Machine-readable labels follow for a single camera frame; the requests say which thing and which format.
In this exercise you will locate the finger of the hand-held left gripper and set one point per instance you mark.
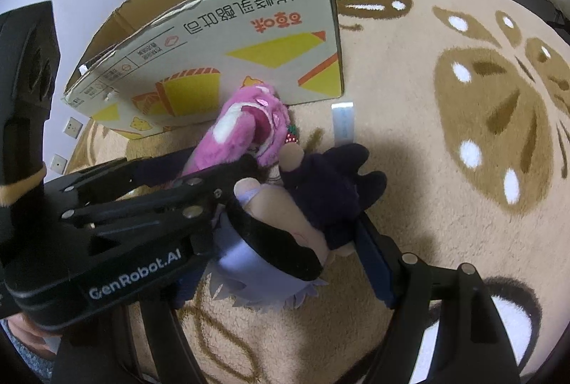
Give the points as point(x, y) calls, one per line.
point(147, 188)
point(133, 217)

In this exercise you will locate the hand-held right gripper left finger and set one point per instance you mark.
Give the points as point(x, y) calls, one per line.
point(164, 348)

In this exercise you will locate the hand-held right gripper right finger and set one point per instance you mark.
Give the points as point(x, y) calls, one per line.
point(378, 263)

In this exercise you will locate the lavender-haired plush doll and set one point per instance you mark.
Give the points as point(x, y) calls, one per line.
point(325, 197)

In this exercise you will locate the pink plush toy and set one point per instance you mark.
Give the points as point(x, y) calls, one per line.
point(249, 121)

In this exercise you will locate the cardboard box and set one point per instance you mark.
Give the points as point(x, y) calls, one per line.
point(267, 54)

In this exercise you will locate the person's left hand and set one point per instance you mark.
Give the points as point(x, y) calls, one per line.
point(33, 332)

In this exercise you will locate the beige patterned rug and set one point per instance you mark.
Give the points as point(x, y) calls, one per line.
point(445, 188)

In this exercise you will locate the pale blue paper strip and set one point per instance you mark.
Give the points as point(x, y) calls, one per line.
point(343, 121)

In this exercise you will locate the white wall socket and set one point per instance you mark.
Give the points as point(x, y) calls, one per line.
point(72, 127)
point(58, 164)

